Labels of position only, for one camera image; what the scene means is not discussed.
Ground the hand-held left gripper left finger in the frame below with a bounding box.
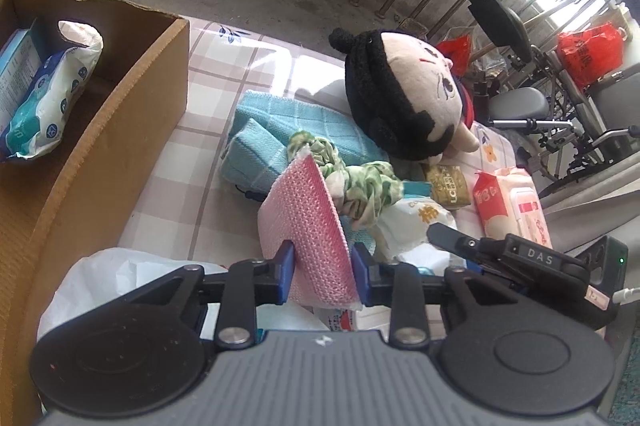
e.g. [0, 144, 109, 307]
[127, 240, 296, 349]

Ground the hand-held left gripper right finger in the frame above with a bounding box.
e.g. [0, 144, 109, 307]
[350, 242, 511, 349]

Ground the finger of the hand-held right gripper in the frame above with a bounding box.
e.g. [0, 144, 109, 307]
[426, 222, 508, 267]

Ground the white tissue pack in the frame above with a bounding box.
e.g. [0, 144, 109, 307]
[375, 198, 459, 268]

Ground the pink textured cloth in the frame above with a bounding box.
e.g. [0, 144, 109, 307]
[257, 145, 362, 311]

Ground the brown cardboard box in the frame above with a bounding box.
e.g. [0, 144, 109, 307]
[0, 0, 191, 426]

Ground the blue tissue pack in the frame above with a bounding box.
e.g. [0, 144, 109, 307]
[0, 21, 105, 163]

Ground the blue box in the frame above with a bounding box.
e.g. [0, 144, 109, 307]
[0, 17, 52, 123]

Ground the white red-print packet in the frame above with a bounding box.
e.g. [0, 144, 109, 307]
[312, 305, 392, 333]

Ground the small gold packet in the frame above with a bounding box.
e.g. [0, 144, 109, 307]
[425, 162, 474, 211]

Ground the pink wet wipes pack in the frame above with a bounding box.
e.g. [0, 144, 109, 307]
[472, 167, 554, 252]

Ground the green patterned cloth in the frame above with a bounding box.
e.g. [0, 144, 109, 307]
[286, 131, 407, 230]

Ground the black-haired plush doll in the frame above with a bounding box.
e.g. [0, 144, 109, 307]
[328, 27, 482, 163]

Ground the teal checkered towel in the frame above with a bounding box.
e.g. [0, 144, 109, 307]
[220, 90, 392, 195]

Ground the checkered tablecloth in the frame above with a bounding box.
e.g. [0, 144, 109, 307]
[60, 18, 553, 343]

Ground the wheelchair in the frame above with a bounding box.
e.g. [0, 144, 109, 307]
[467, 0, 640, 203]

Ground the white plastic bag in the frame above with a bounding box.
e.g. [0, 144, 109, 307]
[37, 247, 226, 343]

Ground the small red plastic bag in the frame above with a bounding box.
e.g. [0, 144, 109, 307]
[436, 35, 474, 78]

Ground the large red plastic bag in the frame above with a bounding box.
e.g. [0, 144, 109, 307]
[556, 22, 627, 90]

